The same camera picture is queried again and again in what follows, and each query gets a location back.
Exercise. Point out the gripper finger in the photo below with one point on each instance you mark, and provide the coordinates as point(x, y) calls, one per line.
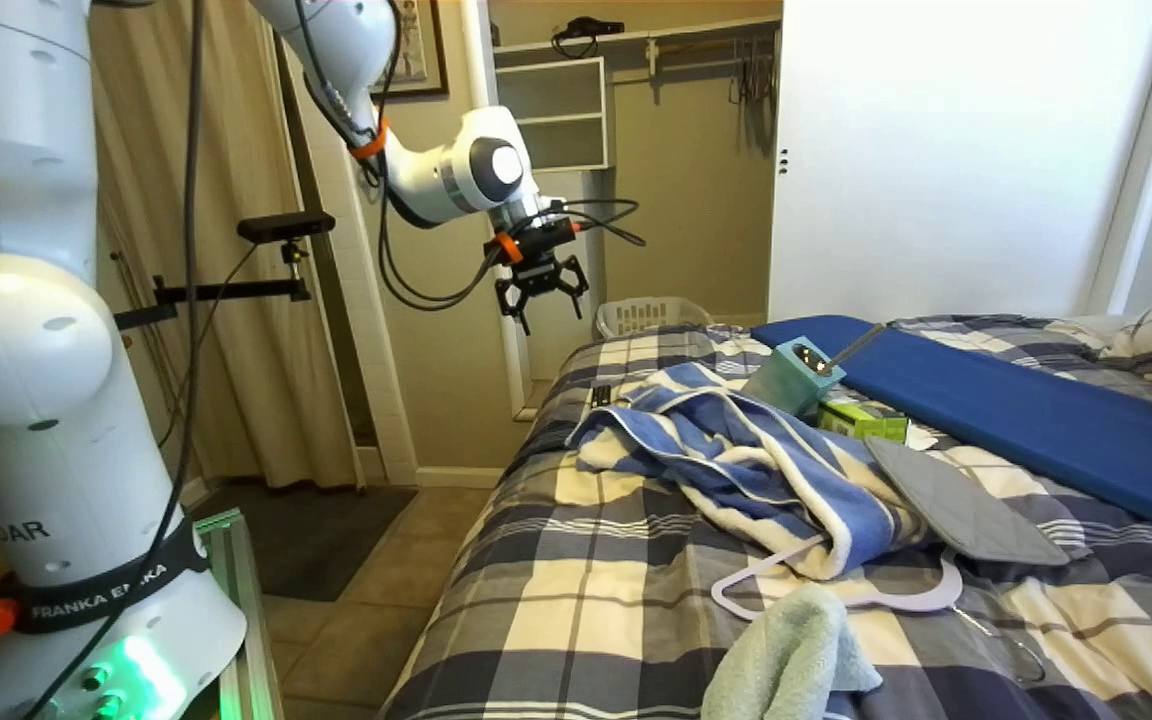
point(578, 285)
point(516, 300)

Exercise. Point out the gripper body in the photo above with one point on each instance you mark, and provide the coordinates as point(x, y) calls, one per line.
point(542, 262)

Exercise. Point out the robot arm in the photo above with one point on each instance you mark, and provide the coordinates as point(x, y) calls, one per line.
point(26, 400)

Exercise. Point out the black remote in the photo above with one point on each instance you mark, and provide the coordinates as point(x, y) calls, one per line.
point(602, 395)

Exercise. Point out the white laundry basket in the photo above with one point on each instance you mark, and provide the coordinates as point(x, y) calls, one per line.
point(651, 315)

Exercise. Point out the white closet shelf unit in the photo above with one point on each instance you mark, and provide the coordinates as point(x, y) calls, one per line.
point(561, 115)

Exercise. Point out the blue white striped towel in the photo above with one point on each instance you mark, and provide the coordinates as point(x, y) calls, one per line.
point(736, 450)

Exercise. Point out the teal box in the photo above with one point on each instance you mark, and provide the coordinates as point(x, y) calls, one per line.
point(786, 380)

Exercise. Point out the black device on shelf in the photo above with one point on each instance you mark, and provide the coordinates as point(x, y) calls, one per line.
point(586, 28)

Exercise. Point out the framed picture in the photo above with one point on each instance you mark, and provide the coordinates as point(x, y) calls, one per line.
point(416, 50)

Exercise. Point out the beige curtain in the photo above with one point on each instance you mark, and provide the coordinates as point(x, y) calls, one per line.
point(256, 350)

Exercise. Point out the thin black rod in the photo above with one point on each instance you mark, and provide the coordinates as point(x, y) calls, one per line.
point(854, 346)

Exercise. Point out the plaid bed cover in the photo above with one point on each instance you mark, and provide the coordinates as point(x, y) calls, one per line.
point(576, 600)

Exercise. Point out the green box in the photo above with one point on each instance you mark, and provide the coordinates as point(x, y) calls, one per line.
point(861, 420)

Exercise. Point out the white closet door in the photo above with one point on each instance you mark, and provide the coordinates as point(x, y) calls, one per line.
point(956, 160)

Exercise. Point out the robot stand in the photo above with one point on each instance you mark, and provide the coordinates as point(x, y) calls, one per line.
point(236, 600)

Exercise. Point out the pale green towel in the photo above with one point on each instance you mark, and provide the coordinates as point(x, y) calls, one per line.
point(786, 660)

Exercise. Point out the grey quilted pad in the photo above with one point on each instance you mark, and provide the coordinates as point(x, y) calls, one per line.
point(956, 500)

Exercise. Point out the white clothes hanger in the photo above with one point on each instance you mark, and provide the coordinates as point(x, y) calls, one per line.
point(921, 598)

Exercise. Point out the blue mat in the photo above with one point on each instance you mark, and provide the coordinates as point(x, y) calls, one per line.
point(1036, 420)

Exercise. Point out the camera on mount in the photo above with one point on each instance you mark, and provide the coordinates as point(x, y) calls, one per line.
point(284, 226)

